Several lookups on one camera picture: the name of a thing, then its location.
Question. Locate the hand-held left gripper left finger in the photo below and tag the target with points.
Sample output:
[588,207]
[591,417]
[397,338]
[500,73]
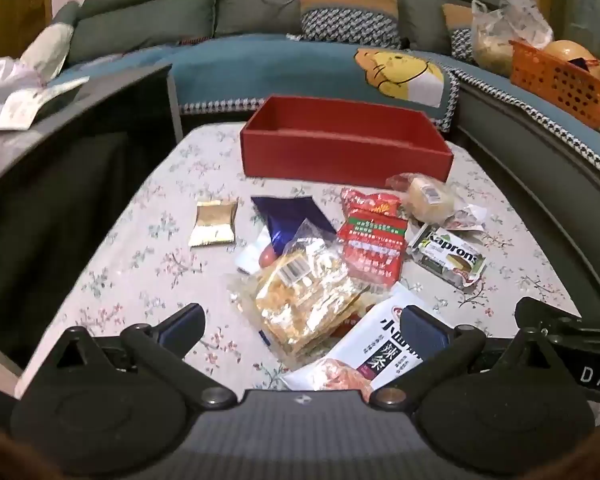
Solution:
[182,326]

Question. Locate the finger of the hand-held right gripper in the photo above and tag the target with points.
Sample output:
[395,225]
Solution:
[540,311]

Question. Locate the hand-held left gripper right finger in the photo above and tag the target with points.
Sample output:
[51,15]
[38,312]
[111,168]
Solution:
[425,331]

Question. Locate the white and black snack packet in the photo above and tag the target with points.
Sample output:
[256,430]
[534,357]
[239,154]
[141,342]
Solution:
[375,342]

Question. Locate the green and white wafer packet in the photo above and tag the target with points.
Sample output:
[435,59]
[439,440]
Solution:
[450,256]

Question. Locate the red and green snack packet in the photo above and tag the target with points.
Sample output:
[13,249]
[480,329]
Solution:
[375,247]

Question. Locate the clear sausage packet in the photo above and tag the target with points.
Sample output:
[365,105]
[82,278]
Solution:
[266,258]

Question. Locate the gold foil snack packet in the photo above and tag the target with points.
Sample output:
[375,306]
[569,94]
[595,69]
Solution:
[212,222]

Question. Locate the clear bag of golden snacks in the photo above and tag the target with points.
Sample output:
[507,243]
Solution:
[305,300]

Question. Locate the round bread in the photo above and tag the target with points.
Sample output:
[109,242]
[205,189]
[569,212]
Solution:
[427,197]

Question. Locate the red puffed snack bag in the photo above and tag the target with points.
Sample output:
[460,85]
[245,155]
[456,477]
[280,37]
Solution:
[375,202]

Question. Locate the dark blue snack packet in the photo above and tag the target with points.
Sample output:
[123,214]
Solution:
[285,215]

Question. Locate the red rectangular box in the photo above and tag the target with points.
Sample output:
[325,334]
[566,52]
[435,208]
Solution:
[330,160]

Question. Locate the green sofa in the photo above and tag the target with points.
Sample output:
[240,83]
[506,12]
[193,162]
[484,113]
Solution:
[530,160]

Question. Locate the orange plastic basket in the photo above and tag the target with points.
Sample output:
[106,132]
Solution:
[555,80]

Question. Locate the yellow pomelo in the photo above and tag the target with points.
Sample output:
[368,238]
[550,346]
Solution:
[570,52]

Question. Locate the teal bear print sofa cover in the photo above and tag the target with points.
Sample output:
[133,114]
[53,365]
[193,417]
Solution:
[260,70]

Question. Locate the clear plastic bag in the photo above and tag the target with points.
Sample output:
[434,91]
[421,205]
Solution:
[490,45]

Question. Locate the white paper sheet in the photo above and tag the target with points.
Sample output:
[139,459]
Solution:
[17,110]

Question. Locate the orange houndstooth throw pillow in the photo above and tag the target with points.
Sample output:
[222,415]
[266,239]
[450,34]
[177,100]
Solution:
[460,30]
[350,10]

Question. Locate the pale pink plastic bag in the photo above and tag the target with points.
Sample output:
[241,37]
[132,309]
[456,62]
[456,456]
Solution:
[0,80]

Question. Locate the pale green cloth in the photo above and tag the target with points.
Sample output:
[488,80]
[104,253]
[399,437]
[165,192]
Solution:
[47,47]

